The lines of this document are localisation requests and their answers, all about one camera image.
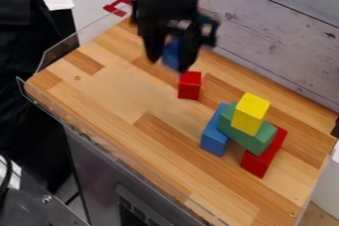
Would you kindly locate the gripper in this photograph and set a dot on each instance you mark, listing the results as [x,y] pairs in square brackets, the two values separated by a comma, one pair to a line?
[176,25]

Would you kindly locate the blue cube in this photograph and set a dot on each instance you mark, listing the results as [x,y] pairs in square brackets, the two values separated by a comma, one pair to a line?
[171,52]

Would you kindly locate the red cube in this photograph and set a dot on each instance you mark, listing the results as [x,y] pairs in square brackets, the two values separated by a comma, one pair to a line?
[190,85]

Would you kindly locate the blue block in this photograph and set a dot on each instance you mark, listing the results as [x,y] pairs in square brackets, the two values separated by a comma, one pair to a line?
[215,135]

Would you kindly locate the yellow block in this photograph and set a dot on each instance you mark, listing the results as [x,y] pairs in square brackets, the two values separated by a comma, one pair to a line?
[250,113]

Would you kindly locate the green block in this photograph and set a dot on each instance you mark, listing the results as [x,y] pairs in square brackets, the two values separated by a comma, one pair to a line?
[256,137]

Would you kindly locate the long red block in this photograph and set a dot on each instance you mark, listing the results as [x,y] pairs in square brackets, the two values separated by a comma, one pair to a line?
[264,157]

